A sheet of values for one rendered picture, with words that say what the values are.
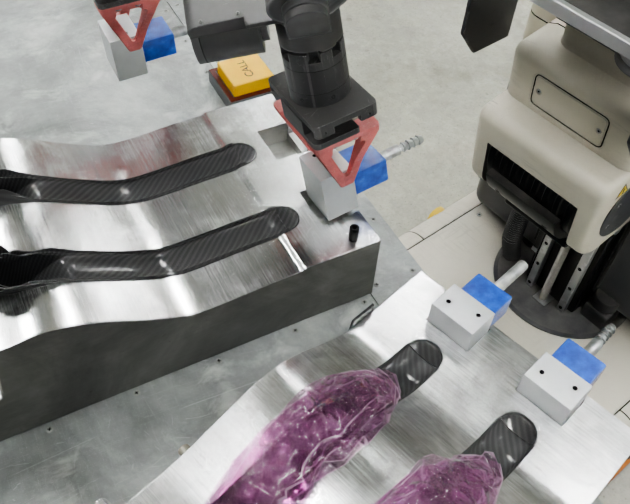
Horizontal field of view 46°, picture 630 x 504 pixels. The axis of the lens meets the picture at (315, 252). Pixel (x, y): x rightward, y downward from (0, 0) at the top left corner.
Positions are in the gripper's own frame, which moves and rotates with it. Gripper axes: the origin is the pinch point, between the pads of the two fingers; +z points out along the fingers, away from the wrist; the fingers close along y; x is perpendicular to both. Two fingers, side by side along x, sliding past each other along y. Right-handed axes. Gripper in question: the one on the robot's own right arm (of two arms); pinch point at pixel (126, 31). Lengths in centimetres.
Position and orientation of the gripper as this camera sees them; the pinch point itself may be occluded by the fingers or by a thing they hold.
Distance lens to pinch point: 92.8
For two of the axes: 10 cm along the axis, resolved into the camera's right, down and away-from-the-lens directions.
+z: -0.2, 6.3, 7.8
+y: 4.6, 7.0, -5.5
